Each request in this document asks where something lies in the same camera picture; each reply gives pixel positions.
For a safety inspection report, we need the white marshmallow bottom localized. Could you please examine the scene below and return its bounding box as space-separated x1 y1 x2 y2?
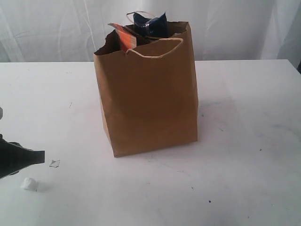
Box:
21 178 38 191

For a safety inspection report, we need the brown pouch orange label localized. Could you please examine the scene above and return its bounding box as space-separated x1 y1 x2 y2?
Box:
108 23 150 52

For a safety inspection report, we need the long pasta packet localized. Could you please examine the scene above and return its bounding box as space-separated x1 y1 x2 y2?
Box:
133 12 169 39

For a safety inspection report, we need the brown paper bag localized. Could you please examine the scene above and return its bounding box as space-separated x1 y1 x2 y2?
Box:
94 21 198 157

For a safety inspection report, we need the small clear wrapper scrap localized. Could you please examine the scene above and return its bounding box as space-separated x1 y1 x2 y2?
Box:
49 160 60 169

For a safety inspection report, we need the white backdrop curtain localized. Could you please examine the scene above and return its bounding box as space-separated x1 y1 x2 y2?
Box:
0 0 301 66

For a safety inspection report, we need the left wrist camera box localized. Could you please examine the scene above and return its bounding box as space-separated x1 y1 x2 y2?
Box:
0 107 3 120

